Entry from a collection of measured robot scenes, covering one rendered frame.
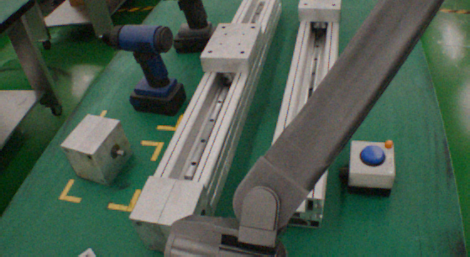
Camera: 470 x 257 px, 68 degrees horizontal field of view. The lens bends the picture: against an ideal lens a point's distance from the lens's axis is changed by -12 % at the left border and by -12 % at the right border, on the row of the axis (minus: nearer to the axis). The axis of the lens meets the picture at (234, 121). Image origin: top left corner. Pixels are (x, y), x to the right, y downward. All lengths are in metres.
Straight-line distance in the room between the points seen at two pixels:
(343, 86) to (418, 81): 0.66
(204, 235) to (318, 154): 0.14
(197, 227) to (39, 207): 0.53
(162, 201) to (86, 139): 0.25
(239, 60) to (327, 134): 0.52
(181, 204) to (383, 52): 0.39
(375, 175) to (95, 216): 0.53
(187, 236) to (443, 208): 0.48
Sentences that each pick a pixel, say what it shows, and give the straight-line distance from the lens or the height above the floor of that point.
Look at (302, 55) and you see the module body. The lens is 0.93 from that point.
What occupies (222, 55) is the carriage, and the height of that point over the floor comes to 0.90.
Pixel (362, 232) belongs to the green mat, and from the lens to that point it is 0.69.
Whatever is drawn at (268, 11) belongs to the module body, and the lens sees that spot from 1.14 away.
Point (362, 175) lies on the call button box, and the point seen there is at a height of 0.83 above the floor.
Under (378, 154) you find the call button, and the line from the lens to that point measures 0.71.
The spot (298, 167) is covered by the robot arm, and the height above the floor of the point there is 1.08.
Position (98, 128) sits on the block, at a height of 0.87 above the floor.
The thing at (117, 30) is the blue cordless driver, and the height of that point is 0.99.
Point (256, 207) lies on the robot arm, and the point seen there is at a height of 1.07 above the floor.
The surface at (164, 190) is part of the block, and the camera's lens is 0.66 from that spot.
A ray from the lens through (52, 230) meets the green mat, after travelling 0.83.
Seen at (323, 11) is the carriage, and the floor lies 0.90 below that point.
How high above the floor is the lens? 1.36
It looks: 41 degrees down
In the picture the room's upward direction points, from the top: 10 degrees counter-clockwise
